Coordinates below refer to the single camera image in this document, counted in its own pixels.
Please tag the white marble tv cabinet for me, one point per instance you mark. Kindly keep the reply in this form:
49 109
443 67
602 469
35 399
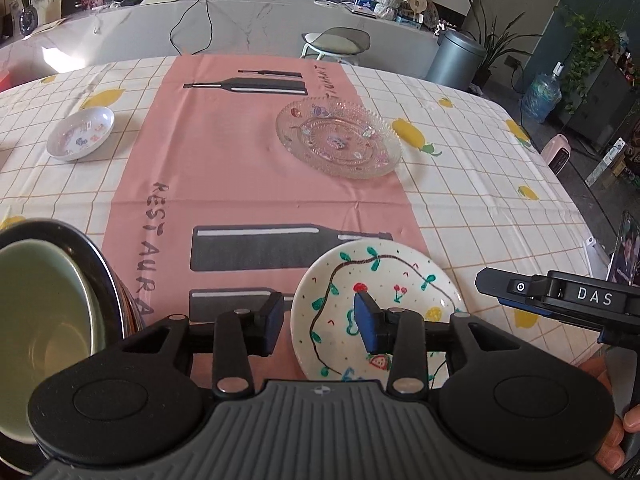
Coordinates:
260 25

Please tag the silver laptop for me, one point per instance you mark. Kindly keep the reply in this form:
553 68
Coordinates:
362 11

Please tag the small white patterned dish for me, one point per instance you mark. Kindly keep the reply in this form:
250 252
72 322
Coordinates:
80 135

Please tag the pink space heater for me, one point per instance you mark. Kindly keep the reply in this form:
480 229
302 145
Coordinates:
561 155

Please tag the small black box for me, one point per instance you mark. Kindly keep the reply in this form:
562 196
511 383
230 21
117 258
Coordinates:
131 1

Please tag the blue glass vase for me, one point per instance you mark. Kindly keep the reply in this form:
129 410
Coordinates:
28 21

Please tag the round paper fan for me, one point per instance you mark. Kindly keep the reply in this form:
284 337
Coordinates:
417 7

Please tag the black smartphone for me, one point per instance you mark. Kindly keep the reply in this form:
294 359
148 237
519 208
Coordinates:
627 255

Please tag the checked lemon print tablecloth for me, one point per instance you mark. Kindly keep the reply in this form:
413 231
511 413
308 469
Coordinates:
475 210

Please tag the paper sheet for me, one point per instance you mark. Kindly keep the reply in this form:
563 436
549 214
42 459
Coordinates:
47 25

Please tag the person's right hand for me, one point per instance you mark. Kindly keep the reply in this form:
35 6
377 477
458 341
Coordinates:
595 367

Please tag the white rolling stool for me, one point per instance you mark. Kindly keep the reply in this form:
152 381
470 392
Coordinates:
335 42

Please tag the green ceramic bowl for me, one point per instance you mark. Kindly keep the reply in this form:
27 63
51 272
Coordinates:
45 335

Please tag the tall potted plant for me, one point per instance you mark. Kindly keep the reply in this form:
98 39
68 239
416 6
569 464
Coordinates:
492 45

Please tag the dark cabinet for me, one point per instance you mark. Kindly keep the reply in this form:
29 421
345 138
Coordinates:
610 95

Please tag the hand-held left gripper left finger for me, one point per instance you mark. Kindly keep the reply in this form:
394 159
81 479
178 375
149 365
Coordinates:
275 327

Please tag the grey metal trash can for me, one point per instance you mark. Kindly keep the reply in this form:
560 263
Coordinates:
452 62

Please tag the white phone stand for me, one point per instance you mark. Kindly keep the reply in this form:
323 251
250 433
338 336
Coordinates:
597 260

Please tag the decorative display plate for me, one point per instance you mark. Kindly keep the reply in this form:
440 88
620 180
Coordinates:
431 15

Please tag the white painted plate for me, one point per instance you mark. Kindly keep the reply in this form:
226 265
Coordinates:
400 270

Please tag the blue water jug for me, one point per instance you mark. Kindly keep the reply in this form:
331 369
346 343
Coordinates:
542 95

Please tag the orange steel bowl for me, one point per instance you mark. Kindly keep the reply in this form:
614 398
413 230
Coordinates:
102 270

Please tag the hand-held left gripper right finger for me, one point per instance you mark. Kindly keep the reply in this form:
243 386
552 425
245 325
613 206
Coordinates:
367 325

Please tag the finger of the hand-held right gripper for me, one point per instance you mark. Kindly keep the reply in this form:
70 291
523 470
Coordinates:
510 287

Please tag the white and blue carton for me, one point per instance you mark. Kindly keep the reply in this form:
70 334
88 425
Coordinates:
606 162

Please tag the green ivy plant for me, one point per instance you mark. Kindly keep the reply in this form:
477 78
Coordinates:
590 40

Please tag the clear glass plate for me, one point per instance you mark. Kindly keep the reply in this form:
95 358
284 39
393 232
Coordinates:
340 140

